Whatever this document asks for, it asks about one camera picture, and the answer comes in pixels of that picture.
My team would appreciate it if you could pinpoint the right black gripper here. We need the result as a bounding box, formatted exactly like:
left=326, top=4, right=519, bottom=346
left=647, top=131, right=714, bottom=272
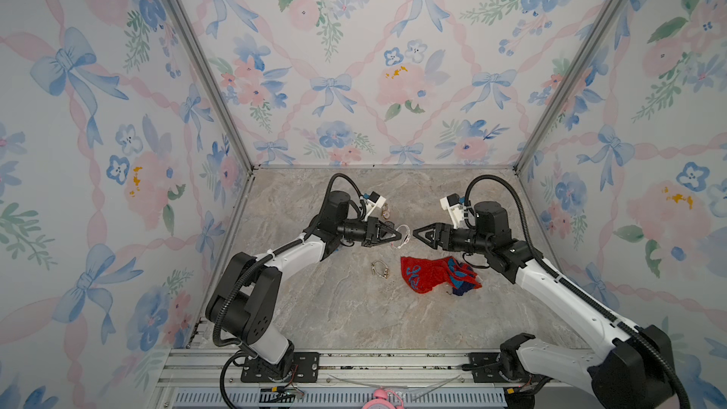
left=413, top=222, right=490, bottom=257

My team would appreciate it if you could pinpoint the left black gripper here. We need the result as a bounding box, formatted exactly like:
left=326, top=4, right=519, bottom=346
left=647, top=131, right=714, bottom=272
left=338, top=220, right=401, bottom=250

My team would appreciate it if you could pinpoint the pink white watch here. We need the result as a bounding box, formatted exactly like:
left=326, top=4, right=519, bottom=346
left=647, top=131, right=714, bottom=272
left=396, top=225, right=411, bottom=246

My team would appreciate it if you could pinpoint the red blue patterned cloth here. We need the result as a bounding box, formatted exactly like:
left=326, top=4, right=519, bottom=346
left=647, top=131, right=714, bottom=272
left=401, top=257, right=482, bottom=297

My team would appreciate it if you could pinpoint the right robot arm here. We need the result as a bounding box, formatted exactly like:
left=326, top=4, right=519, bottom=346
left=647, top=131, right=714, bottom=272
left=413, top=202, right=689, bottom=408

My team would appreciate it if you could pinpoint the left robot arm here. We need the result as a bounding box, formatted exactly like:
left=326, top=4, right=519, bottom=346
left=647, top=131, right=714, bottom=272
left=206, top=190, right=401, bottom=374

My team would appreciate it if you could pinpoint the pink round object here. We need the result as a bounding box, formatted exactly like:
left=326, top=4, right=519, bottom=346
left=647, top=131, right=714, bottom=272
left=363, top=388, right=405, bottom=409

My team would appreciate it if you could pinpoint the gold bracelet watch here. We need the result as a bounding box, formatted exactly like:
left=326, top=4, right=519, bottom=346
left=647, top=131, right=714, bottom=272
left=371, top=261, right=390, bottom=279

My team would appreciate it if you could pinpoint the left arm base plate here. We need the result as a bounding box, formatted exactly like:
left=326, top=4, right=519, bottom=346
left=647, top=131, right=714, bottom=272
left=240, top=352, right=320, bottom=384

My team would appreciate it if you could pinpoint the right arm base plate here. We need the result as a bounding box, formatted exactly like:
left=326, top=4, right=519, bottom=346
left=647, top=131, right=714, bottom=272
left=462, top=352, right=544, bottom=386

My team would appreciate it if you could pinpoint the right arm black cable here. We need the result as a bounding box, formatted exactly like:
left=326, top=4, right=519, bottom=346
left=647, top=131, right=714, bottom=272
left=464, top=174, right=692, bottom=409

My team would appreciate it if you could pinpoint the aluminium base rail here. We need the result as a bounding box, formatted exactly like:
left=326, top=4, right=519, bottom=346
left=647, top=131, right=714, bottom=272
left=152, top=347, right=575, bottom=392

